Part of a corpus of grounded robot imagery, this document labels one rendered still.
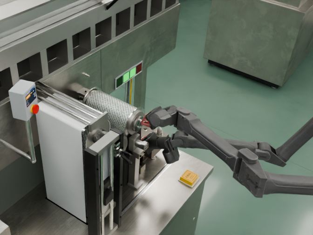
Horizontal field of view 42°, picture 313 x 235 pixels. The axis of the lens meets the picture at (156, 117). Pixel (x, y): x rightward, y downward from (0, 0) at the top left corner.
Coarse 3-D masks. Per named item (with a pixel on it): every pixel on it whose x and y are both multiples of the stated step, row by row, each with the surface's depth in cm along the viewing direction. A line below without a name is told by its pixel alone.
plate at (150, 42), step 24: (144, 24) 223; (168, 24) 246; (120, 48) 212; (144, 48) 233; (168, 48) 258; (72, 72) 186; (96, 72) 202; (120, 72) 221; (72, 96) 193; (0, 120) 160; (0, 144) 165; (24, 144) 177; (0, 168) 170
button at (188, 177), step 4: (184, 172) 208; (188, 172) 208; (192, 172) 209; (184, 176) 206; (188, 176) 206; (192, 176) 206; (196, 176) 206; (184, 180) 205; (188, 180) 204; (192, 180) 204; (188, 184) 205; (192, 184) 204
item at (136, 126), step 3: (138, 117) 182; (141, 117) 184; (135, 120) 181; (138, 120) 182; (135, 123) 181; (138, 123) 183; (132, 126) 182; (135, 126) 182; (138, 126) 186; (141, 126) 187; (132, 129) 183; (135, 129) 183; (138, 129) 186
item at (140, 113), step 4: (92, 92) 191; (88, 96) 190; (136, 112) 181; (140, 112) 183; (132, 116) 180; (136, 116) 182; (132, 120) 180; (128, 128) 181; (132, 132) 185; (136, 132) 188
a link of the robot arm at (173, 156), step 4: (172, 136) 189; (172, 140) 184; (176, 140) 184; (180, 140) 184; (172, 144) 185; (176, 144) 185; (180, 144) 185; (176, 148) 189; (164, 152) 190; (168, 152) 189; (172, 152) 189; (176, 152) 189; (164, 156) 190; (168, 156) 189; (172, 156) 189; (176, 156) 190; (168, 160) 190; (172, 160) 190; (176, 160) 191
